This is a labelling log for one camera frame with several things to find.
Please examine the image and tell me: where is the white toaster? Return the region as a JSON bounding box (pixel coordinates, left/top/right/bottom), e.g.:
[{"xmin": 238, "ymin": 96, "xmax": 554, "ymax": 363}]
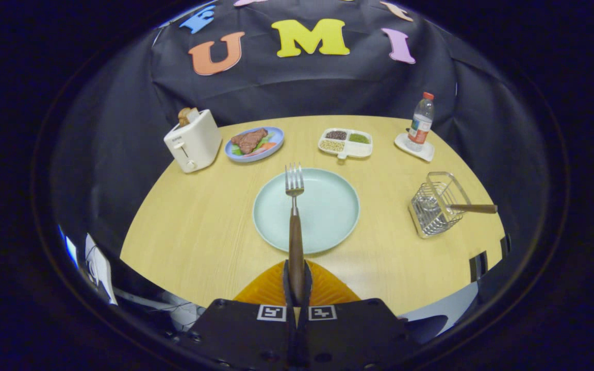
[{"xmin": 163, "ymin": 109, "xmax": 223, "ymax": 174}]

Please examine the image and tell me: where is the white divided dish with beans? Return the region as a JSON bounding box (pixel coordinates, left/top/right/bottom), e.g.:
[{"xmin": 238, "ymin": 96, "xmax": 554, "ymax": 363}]
[{"xmin": 318, "ymin": 128, "xmax": 373, "ymax": 160}]

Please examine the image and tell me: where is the fork with wooden handle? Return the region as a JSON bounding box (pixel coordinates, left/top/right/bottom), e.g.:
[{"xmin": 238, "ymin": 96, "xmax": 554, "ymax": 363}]
[{"xmin": 285, "ymin": 163, "xmax": 306, "ymax": 305}]

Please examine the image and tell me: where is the toasted bread slice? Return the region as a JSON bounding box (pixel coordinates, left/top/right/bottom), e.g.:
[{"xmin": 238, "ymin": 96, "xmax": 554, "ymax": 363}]
[{"xmin": 177, "ymin": 107, "xmax": 201, "ymax": 127}]

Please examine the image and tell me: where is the white square coaster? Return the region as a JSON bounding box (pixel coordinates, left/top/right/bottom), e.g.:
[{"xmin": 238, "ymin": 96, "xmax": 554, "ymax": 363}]
[{"xmin": 394, "ymin": 133, "xmax": 435, "ymax": 162}]

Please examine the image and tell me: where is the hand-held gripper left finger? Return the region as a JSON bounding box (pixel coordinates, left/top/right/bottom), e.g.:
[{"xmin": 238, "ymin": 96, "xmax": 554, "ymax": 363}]
[{"xmin": 186, "ymin": 259, "xmax": 298, "ymax": 370}]

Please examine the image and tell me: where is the light green plate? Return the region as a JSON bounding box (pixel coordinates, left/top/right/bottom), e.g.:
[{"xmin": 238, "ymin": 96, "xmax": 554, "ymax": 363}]
[{"xmin": 252, "ymin": 168, "xmax": 360, "ymax": 255}]

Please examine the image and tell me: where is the spoon with wooden handle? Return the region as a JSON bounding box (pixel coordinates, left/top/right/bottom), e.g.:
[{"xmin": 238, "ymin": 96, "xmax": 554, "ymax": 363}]
[{"xmin": 421, "ymin": 203, "xmax": 499, "ymax": 217}]

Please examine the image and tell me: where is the brown steak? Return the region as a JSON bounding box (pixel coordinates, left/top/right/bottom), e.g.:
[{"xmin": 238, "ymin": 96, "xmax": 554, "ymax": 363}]
[{"xmin": 230, "ymin": 128, "xmax": 269, "ymax": 155}]

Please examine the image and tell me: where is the metal wire basket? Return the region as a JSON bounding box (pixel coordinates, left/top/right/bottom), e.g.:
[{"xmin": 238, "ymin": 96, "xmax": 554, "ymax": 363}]
[{"xmin": 408, "ymin": 171, "xmax": 473, "ymax": 239}]

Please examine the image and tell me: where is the white paper sheet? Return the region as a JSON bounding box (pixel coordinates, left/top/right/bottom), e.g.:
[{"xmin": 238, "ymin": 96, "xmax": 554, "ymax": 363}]
[{"xmin": 85, "ymin": 233, "xmax": 118, "ymax": 306}]

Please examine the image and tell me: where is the vegetable garnish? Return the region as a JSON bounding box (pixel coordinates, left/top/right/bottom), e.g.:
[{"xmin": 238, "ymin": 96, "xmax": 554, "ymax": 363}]
[{"xmin": 232, "ymin": 133, "xmax": 277, "ymax": 157}]

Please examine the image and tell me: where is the small blue plate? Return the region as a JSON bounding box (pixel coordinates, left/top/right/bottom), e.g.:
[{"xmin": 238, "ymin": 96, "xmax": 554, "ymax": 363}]
[{"xmin": 224, "ymin": 126, "xmax": 285, "ymax": 163}]

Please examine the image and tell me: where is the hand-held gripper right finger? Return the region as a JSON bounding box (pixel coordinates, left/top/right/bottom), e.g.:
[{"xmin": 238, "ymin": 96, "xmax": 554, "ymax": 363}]
[{"xmin": 297, "ymin": 259, "xmax": 406, "ymax": 370}]

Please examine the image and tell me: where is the black backdrop cloth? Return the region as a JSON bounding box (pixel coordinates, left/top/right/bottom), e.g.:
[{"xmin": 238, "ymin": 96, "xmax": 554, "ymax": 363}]
[{"xmin": 52, "ymin": 0, "xmax": 550, "ymax": 289}]

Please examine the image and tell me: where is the clear water bottle red cap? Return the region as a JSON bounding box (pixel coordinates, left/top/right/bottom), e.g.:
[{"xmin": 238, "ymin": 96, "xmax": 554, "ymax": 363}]
[{"xmin": 407, "ymin": 92, "xmax": 435, "ymax": 153}]

